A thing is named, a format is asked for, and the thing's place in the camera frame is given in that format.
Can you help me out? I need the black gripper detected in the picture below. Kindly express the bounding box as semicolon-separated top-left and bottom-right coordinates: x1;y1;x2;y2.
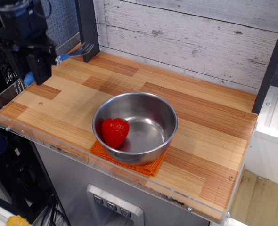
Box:
0;7;57;85

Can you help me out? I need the blue handled metal fork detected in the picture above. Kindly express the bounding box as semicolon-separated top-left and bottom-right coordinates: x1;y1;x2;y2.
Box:
23;42;94;85

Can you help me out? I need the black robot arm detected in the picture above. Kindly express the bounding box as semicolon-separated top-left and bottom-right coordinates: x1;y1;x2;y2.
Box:
0;0;57;85

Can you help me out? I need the black crate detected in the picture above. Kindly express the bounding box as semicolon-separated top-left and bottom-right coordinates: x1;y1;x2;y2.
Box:
0;14;22;95

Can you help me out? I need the red toy strawberry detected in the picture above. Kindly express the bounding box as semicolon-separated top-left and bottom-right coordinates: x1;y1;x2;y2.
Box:
101;118;130;148

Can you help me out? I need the stainless steel bowl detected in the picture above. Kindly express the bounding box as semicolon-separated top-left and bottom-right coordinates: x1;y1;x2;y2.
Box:
92;92;178;165

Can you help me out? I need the silver dispenser button panel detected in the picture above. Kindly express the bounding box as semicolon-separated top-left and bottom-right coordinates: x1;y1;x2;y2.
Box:
86;184;145;226

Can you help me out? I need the orange cloth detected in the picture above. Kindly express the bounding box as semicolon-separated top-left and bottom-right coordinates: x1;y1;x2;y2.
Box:
90;141;166;176

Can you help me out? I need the white ribbed appliance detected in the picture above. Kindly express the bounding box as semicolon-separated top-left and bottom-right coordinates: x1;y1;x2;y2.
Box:
244;86;278;183

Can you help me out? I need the dark left shelf post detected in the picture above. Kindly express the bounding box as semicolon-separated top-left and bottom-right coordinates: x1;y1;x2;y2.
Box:
75;0;100;62

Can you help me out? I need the dark shelf post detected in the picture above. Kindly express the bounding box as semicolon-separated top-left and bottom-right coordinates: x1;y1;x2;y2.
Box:
252;38;278;114
75;0;100;62

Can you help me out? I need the dark right shelf post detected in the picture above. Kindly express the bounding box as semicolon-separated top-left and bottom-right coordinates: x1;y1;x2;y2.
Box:
252;38;278;114

